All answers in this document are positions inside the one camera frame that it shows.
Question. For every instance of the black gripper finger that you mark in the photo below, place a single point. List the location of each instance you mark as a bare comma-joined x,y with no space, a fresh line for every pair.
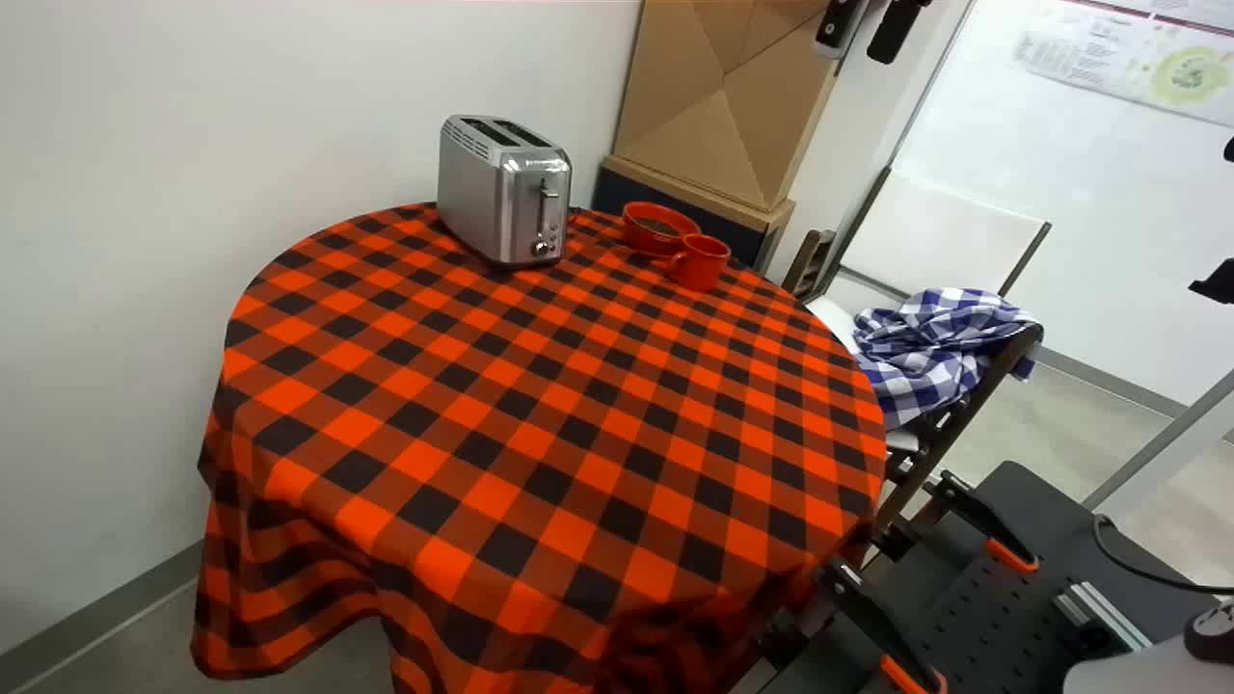
838,25
895,28

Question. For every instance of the silver two-slot toaster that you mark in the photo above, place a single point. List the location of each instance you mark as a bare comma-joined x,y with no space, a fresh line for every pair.
486,195

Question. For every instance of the brown cardboard box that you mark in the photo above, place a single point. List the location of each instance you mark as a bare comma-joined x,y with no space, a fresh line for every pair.
717,102

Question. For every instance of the paper poster with green circle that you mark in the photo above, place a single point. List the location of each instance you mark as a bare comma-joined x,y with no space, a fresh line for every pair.
1143,61

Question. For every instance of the red bowl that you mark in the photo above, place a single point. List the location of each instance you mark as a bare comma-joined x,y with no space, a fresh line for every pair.
648,227

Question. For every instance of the red mug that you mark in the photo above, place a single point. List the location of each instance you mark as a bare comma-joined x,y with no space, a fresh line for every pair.
698,268

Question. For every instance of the white board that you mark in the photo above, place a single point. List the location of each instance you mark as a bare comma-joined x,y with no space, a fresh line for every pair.
1105,232

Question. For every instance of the blue white checkered cloth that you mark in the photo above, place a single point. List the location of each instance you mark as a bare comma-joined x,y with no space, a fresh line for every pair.
929,350

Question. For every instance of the black folding stand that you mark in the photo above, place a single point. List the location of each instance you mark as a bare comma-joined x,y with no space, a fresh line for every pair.
958,420

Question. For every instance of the grey metal bar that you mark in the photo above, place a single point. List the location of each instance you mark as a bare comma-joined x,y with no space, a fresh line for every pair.
1162,444

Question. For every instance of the orange black plaid tablecloth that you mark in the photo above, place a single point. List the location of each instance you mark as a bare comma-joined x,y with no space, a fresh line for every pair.
514,438

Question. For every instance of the black perforated platform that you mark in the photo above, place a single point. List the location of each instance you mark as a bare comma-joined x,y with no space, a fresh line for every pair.
1004,620

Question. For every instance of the silver aluminium extrusion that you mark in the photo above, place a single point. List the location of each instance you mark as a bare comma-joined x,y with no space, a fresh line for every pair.
1105,615

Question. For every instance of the dark round mouse-like device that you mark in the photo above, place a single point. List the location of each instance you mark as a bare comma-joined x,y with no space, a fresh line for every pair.
1213,632

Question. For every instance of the black bracket at wall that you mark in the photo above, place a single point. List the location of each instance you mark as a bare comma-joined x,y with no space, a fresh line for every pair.
1215,282

